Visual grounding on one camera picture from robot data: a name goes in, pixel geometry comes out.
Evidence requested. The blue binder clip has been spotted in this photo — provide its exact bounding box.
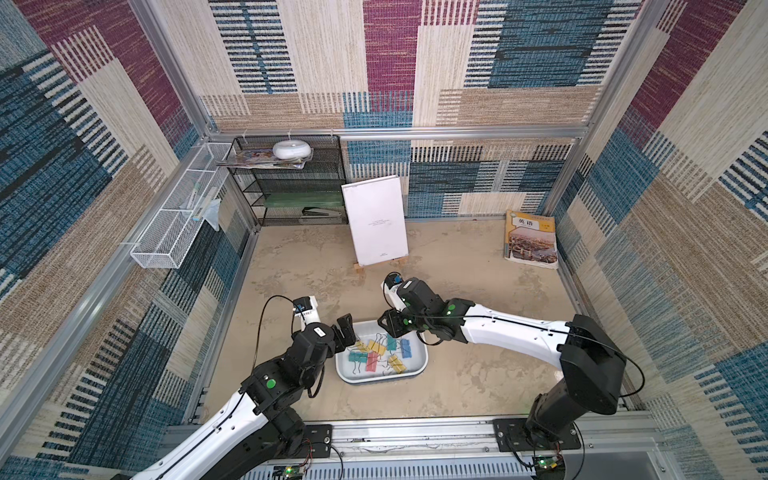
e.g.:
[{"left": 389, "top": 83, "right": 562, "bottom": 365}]
[{"left": 400, "top": 339, "right": 413, "bottom": 359}]

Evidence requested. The green binder clip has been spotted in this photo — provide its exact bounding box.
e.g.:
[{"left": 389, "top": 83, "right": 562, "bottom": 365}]
[{"left": 348, "top": 351, "right": 368, "bottom": 364}]

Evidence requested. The pink binder clip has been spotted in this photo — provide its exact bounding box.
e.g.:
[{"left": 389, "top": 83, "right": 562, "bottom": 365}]
[{"left": 365, "top": 351, "right": 379, "bottom": 372}]

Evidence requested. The white plastic storage box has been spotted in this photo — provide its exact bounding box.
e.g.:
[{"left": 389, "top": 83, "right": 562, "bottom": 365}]
[{"left": 335, "top": 320, "right": 429, "bottom": 385}]

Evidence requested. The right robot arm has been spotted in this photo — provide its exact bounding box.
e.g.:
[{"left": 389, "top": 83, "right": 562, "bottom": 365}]
[{"left": 377, "top": 272, "right": 628, "bottom": 448}]

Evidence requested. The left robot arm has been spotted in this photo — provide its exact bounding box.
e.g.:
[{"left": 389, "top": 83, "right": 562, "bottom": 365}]
[{"left": 133, "top": 314, "right": 356, "bottom": 479}]

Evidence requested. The white board on easel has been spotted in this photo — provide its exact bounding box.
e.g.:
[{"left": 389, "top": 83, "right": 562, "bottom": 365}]
[{"left": 342, "top": 175, "right": 409, "bottom": 266}]

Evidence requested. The yellow textbook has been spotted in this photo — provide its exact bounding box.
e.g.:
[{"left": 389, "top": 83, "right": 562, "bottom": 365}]
[{"left": 504, "top": 210, "right": 559, "bottom": 269}]

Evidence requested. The black stapler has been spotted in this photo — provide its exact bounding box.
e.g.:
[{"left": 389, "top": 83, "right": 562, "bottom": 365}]
[{"left": 302, "top": 207, "right": 342, "bottom": 218}]

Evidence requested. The magazine on shelf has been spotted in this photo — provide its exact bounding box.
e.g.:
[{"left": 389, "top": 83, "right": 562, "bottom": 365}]
[{"left": 216, "top": 149, "right": 314, "bottom": 170}]

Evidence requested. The white round device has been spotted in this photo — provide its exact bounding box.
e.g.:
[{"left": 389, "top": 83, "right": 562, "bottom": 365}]
[{"left": 272, "top": 139, "right": 312, "bottom": 161}]

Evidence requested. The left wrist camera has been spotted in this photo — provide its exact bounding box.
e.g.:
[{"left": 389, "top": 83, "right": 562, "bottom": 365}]
[{"left": 292, "top": 295, "right": 321, "bottom": 330}]

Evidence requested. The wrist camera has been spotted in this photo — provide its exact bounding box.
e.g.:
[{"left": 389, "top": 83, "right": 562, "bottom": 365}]
[
  {"left": 292, "top": 295, "right": 321, "bottom": 330},
  {"left": 382, "top": 272, "right": 406, "bottom": 312}
]

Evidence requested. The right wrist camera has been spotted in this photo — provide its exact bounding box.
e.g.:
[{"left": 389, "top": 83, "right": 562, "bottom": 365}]
[{"left": 382, "top": 272, "right": 406, "bottom": 312}]

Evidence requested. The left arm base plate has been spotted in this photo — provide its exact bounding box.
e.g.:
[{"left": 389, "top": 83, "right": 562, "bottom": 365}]
[{"left": 293, "top": 423, "right": 333, "bottom": 459}]

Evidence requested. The black wire mesh shelf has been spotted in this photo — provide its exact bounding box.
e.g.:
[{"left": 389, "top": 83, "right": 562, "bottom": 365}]
[{"left": 226, "top": 135, "right": 348, "bottom": 227}]

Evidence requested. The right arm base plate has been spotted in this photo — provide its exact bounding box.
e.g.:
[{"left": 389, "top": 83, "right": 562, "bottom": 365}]
[{"left": 491, "top": 417, "right": 582, "bottom": 453}]

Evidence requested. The white wire basket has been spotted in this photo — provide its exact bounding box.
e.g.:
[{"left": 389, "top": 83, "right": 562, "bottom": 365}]
[{"left": 131, "top": 142, "right": 231, "bottom": 269}]

